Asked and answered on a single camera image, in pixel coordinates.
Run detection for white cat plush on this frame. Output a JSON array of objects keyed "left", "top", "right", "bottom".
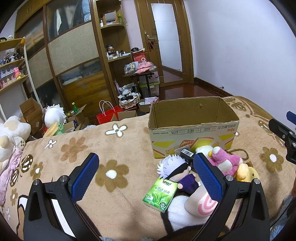
[{"left": 1, "top": 115, "right": 31, "bottom": 173}]

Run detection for wooden wardrobe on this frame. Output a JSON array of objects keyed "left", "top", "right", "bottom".
[{"left": 15, "top": 1, "right": 114, "bottom": 120}]

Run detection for green glass bottle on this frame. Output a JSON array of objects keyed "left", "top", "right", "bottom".
[{"left": 72, "top": 102, "right": 79, "bottom": 114}]

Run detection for green frog plush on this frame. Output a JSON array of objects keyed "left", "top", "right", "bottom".
[{"left": 54, "top": 123, "right": 65, "bottom": 136}]

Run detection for wicker basket with clothes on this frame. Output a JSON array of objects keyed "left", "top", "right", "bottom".
[{"left": 118, "top": 83, "right": 140, "bottom": 109}]

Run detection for black barcode box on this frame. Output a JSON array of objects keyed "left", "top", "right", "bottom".
[{"left": 180, "top": 149, "right": 195, "bottom": 166}]

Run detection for white-haired blindfolded plush doll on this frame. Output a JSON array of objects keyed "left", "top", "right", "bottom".
[{"left": 157, "top": 154, "right": 199, "bottom": 194}]

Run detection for small cardboard box with papers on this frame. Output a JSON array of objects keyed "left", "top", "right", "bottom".
[{"left": 139, "top": 96, "right": 159, "bottom": 113}]

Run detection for beige flower pattern blanket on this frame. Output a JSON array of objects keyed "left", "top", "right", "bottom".
[{"left": 1, "top": 96, "right": 295, "bottom": 240}]

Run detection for open cardboard box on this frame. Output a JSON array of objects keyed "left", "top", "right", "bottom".
[{"left": 148, "top": 96, "right": 239, "bottom": 158}]

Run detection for small black side table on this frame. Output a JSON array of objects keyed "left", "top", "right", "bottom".
[{"left": 122, "top": 69, "right": 156, "bottom": 98}]

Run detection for wooden corner shelf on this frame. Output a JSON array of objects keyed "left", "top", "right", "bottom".
[{"left": 91, "top": 1, "right": 132, "bottom": 104}]

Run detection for white fluffy pompom plush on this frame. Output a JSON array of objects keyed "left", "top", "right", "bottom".
[{"left": 196, "top": 145, "right": 213, "bottom": 158}]

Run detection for large white spiky-hair plush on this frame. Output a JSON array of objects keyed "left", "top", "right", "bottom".
[{"left": 44, "top": 104, "right": 66, "bottom": 128}]

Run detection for pink folded clothes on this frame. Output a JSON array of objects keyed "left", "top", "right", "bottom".
[{"left": 136, "top": 62, "right": 157, "bottom": 74}]

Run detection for wooden door with glass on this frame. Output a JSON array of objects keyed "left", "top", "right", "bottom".
[{"left": 134, "top": 1, "right": 194, "bottom": 87}]

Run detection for brown cardboard box on floor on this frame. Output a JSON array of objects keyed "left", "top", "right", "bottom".
[{"left": 20, "top": 97, "right": 43, "bottom": 135}]

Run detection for pink plush toy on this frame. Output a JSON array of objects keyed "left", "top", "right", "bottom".
[{"left": 208, "top": 146, "right": 243, "bottom": 176}]

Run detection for white figurine shelf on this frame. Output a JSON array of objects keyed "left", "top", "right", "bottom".
[{"left": 1, "top": 37, "right": 41, "bottom": 121}]

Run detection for yellow duck plush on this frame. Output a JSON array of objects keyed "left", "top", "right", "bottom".
[{"left": 235, "top": 164, "right": 259, "bottom": 182}]

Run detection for red paper gift bag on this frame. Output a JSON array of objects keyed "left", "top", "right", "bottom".
[{"left": 96, "top": 100, "right": 123, "bottom": 125}]

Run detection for green tissue pack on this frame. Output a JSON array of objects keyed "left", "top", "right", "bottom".
[{"left": 142, "top": 178, "right": 178, "bottom": 213}]

